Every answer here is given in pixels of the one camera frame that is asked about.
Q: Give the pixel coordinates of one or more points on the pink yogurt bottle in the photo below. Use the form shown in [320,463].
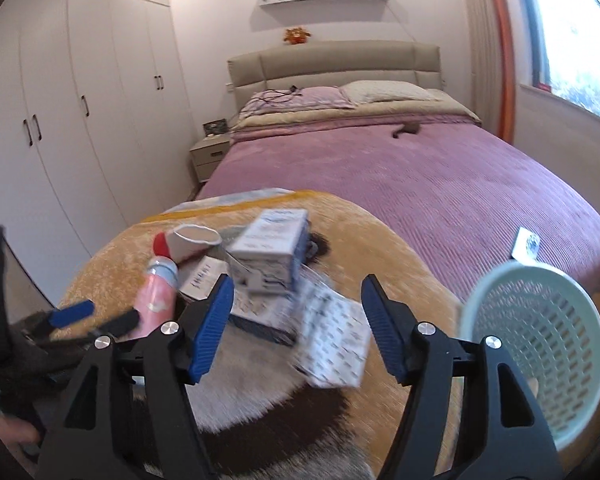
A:
[155,301]

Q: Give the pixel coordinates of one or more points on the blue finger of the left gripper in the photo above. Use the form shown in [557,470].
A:
[120,326]
[69,315]

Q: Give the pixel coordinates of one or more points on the pink pillow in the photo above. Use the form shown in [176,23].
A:
[295,100]

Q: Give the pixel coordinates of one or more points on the white wardrobe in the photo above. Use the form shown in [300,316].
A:
[95,128]

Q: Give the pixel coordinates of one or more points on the window with dark frame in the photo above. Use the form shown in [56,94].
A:
[565,49]

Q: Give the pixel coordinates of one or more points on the picture frame on nightstand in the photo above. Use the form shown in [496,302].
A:
[216,127]

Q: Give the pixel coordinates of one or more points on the orange plush toy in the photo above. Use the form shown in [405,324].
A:
[296,35]

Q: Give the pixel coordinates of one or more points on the orange beige curtain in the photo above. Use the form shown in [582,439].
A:
[493,67]

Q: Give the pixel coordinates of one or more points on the person's left hand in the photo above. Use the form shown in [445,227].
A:
[14,430]

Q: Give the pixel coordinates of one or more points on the white patterned wrapper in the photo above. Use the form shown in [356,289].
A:
[333,338]

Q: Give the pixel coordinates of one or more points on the beige padded headboard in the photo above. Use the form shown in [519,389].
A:
[334,64]

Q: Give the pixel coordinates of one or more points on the grey printed milk carton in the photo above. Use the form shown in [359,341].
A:
[267,255]

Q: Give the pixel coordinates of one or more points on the bed with pink cover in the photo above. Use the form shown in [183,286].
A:
[455,193]

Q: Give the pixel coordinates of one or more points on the dark object on bed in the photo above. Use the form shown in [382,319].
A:
[410,128]

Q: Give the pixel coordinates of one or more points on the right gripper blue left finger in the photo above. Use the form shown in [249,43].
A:
[210,329]

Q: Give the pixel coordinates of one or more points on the white pillow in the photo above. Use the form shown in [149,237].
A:
[372,91]

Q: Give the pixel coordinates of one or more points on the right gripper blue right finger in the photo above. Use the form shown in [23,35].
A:
[388,321]

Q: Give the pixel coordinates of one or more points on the beige nightstand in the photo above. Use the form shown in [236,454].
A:
[207,154]

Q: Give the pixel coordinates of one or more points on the green plastic waste basket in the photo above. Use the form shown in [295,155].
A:
[550,326]

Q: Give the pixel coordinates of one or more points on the small white card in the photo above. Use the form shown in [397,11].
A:
[526,246]

